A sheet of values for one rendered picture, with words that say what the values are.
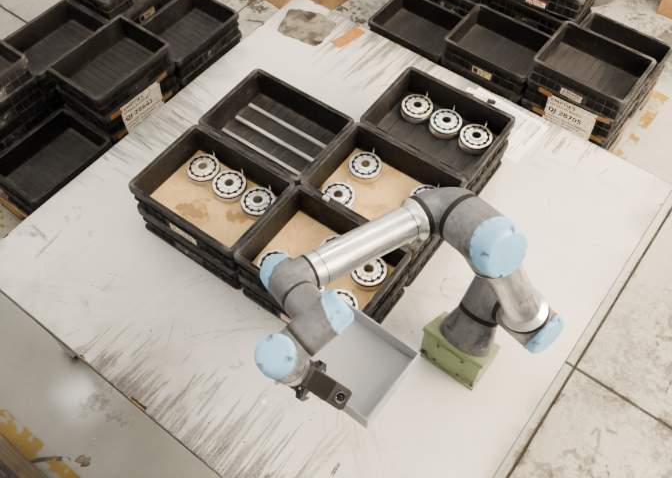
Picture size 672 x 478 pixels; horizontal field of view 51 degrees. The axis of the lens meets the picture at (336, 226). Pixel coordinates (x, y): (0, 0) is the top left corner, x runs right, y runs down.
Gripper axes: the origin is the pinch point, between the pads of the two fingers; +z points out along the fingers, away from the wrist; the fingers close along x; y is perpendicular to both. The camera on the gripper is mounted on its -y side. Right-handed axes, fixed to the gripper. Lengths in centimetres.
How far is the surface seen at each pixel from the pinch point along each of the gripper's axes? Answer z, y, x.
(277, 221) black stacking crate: 30, 43, -33
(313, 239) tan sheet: 36, 33, -35
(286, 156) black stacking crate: 42, 58, -54
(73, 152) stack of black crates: 92, 163, -26
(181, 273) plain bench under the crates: 41, 64, -6
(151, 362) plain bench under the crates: 34, 52, 19
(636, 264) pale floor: 147, -55, -115
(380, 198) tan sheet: 43, 24, -57
